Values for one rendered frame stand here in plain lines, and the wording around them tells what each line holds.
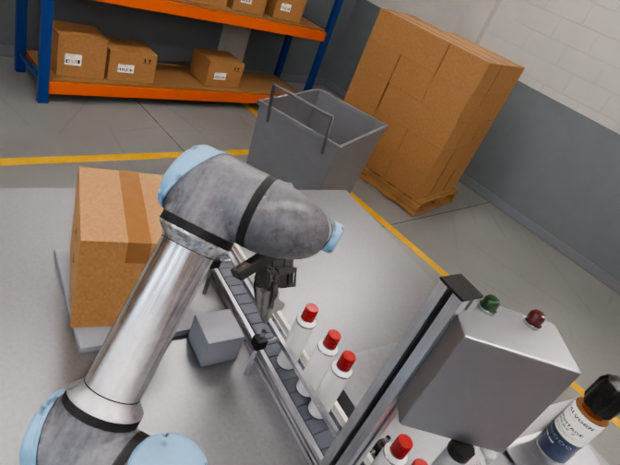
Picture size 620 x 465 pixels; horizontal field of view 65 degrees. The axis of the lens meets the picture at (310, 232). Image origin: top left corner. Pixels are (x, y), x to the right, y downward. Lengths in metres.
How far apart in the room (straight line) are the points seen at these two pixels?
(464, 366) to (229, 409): 0.70
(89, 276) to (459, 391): 0.82
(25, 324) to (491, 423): 1.04
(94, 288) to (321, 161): 2.02
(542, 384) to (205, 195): 0.52
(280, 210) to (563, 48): 4.86
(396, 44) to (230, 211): 3.81
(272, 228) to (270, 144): 2.49
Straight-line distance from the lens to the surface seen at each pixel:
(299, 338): 1.20
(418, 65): 4.29
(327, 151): 2.95
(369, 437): 0.86
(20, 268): 1.48
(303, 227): 0.70
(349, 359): 1.09
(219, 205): 0.69
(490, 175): 5.60
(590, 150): 5.26
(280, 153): 3.14
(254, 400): 1.27
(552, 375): 0.72
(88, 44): 4.32
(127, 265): 1.17
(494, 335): 0.68
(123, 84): 4.46
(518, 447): 1.51
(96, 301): 1.24
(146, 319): 0.73
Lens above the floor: 1.82
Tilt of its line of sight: 31 degrees down
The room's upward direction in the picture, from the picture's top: 23 degrees clockwise
